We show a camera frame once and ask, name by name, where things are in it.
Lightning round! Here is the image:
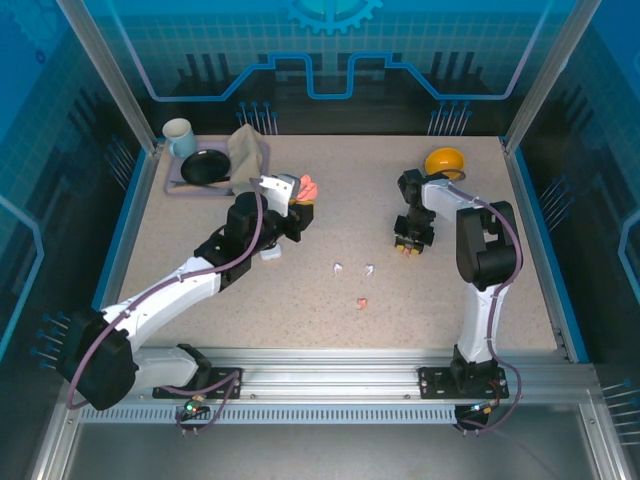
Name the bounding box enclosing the pink earbud charging case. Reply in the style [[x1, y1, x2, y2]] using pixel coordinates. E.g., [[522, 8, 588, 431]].
[[294, 174, 320, 203]]

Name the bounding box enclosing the black plate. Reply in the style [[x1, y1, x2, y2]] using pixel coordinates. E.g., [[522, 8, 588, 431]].
[[180, 148, 233, 184]]

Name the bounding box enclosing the beige cloth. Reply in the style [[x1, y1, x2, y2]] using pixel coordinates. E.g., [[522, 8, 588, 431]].
[[227, 124, 267, 184]]

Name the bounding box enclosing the yellow bowl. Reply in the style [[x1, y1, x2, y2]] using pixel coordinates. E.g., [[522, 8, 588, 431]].
[[424, 146, 467, 177]]

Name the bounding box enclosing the lavender tray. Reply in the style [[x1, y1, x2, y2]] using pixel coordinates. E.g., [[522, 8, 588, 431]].
[[163, 140, 273, 197]]

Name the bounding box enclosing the light blue mug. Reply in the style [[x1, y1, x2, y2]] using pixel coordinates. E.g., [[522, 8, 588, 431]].
[[162, 118, 198, 159]]

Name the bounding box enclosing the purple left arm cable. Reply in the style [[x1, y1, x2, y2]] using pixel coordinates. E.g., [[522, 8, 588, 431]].
[[65, 175, 274, 437]]

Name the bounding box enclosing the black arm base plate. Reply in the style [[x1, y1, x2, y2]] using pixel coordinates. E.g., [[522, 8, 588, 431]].
[[151, 365, 244, 401], [418, 366, 511, 401]]

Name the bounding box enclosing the aluminium frame rail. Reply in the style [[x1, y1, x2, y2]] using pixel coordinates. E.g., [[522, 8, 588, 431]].
[[64, 347, 599, 401]]

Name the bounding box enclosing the slotted metal cable duct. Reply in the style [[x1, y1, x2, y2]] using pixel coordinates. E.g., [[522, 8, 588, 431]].
[[79, 406, 459, 427]]

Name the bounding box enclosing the aluminium frame post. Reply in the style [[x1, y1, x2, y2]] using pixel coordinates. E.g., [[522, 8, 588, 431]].
[[55, 0, 165, 157], [501, 0, 605, 157]]

